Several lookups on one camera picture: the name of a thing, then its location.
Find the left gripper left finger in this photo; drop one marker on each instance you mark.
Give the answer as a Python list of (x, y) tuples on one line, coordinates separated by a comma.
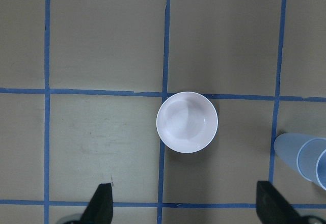
[(99, 209)]

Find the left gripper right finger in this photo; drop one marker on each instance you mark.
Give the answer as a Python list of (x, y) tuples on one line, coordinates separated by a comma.
[(272, 207)]

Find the light blue cup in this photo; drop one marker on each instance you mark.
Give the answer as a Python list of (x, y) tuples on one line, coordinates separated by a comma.
[(300, 152), (320, 170)]

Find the pink bowl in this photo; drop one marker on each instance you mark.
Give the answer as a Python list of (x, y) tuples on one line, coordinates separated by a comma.
[(187, 122)]

